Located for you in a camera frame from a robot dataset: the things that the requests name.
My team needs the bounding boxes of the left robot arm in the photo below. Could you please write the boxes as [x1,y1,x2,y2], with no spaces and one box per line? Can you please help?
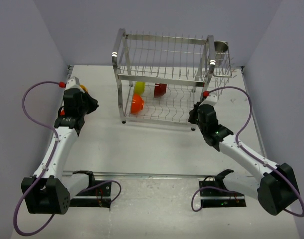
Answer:
[21,88,98,214]

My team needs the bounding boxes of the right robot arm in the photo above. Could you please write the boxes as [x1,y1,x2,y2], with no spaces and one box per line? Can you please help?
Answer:
[188,102,304,217]

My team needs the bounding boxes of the steel two-tier dish rack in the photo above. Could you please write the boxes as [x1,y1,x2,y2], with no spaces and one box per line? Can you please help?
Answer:
[112,28,216,126]

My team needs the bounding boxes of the dark red bowl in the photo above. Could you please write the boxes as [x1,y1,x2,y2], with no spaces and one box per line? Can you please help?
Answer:
[154,83,167,97]

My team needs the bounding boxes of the lime green bowl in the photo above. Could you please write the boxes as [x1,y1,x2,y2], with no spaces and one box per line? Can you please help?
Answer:
[134,81,145,95]

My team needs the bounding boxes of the steel utensil cup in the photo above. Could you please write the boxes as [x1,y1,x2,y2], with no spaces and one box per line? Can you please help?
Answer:
[214,41,229,66]

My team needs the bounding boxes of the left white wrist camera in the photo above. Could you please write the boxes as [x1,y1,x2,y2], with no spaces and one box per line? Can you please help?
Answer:
[65,77,83,91]

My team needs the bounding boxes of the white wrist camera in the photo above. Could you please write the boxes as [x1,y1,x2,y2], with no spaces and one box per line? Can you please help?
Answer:
[203,94,218,106]
[65,77,83,91]

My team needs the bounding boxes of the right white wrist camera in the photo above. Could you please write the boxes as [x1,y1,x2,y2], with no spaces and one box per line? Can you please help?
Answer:
[203,94,218,106]

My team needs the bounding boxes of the wire cutlery basket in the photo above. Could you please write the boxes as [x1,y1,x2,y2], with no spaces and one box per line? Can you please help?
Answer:
[213,50,232,88]

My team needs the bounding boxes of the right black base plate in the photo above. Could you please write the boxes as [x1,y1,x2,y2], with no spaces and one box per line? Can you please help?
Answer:
[199,176,246,208]

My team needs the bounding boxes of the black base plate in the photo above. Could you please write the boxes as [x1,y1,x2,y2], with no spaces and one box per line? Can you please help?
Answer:
[69,182,112,209]
[199,176,246,208]

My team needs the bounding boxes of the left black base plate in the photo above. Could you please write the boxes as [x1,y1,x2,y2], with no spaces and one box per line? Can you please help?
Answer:
[69,182,112,209]

